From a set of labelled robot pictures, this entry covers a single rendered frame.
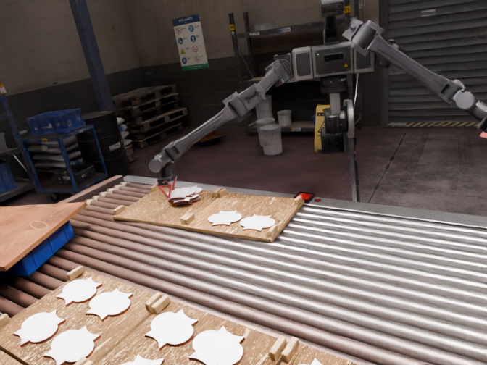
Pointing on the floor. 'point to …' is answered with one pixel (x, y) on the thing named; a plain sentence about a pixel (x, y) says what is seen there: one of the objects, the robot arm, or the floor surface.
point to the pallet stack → (149, 114)
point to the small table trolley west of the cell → (52, 190)
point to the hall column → (93, 56)
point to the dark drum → (104, 129)
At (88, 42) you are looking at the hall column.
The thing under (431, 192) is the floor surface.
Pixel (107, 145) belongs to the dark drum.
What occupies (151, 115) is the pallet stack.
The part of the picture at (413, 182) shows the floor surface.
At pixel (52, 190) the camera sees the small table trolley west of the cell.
